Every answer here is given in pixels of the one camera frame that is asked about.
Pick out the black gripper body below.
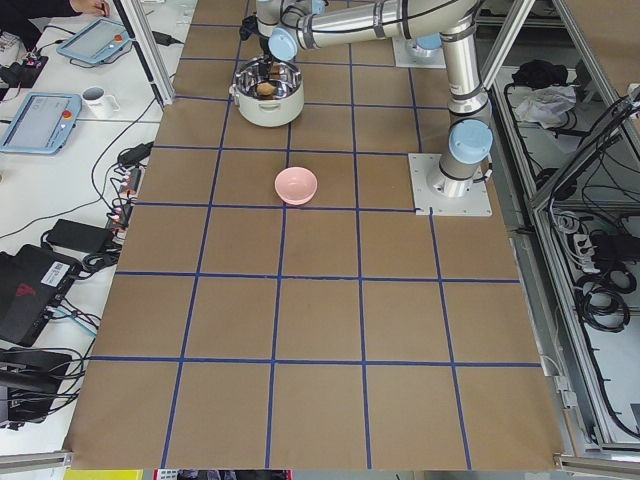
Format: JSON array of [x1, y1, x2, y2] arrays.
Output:
[[258, 52, 288, 80]]

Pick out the beige egg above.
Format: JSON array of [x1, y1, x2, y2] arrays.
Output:
[[256, 82, 277, 97]]

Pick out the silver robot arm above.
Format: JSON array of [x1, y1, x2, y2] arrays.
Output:
[[254, 1, 493, 199]]

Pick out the pale green steel pot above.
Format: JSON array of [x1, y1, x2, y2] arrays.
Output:
[[229, 55, 304, 127]]

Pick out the pink bowl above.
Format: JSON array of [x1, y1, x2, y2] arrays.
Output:
[[274, 167, 318, 206]]

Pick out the blue teach pendant far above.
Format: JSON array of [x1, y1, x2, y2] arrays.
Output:
[[57, 17, 131, 66]]

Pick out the blue teach pendant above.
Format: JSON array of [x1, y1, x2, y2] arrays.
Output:
[[57, 17, 131, 66], [1, 92, 82, 155]]

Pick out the white mug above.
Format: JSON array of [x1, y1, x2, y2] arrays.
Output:
[[81, 86, 120, 120]]

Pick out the power strip with plugs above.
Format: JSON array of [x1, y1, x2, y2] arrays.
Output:
[[106, 166, 143, 233]]

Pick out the blue teach pendant near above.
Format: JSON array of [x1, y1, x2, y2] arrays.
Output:
[[1, 92, 82, 155]]

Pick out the black power adapter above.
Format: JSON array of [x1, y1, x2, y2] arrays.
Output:
[[44, 219, 114, 253]]

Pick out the crumpled white cloth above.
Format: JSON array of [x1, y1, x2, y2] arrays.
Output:
[[514, 86, 577, 129]]

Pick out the black computer box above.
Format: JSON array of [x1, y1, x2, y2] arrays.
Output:
[[1, 244, 82, 347]]

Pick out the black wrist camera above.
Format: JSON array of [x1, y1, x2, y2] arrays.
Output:
[[239, 15, 260, 41]]

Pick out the aluminium frame post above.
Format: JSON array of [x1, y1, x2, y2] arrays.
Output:
[[113, 0, 175, 108]]

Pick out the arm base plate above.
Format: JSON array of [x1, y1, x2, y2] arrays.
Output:
[[392, 33, 446, 69], [408, 153, 492, 217]]

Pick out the coiled black cables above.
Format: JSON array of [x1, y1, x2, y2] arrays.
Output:
[[574, 269, 632, 332]]

